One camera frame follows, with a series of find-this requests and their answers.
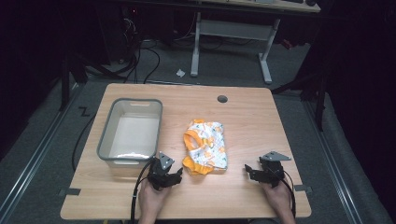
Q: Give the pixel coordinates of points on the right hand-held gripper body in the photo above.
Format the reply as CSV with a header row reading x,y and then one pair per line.
x,y
273,171

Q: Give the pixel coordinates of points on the grey tape strip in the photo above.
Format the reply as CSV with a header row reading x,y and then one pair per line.
x,y
71,192
303,188

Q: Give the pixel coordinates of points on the white basin with grey rim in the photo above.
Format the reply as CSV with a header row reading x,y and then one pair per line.
x,y
134,137

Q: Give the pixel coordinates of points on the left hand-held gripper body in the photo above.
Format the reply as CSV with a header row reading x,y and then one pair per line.
x,y
158,175

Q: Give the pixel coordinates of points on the desk with white metal legs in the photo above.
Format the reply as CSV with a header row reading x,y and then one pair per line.
x,y
236,29

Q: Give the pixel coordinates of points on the crumpled white paper scrap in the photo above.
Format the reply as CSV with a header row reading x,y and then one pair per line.
x,y
180,73

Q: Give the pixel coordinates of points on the black metal stand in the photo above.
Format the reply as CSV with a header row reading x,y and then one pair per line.
x,y
320,102
64,84

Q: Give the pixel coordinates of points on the orange patterned white garment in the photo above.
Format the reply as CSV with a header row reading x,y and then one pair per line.
x,y
207,146

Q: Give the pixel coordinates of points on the person's right hand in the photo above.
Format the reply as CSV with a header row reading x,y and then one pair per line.
x,y
278,197

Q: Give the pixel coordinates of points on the metal floor rail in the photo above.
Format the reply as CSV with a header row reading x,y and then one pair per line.
x,y
38,151
332,161

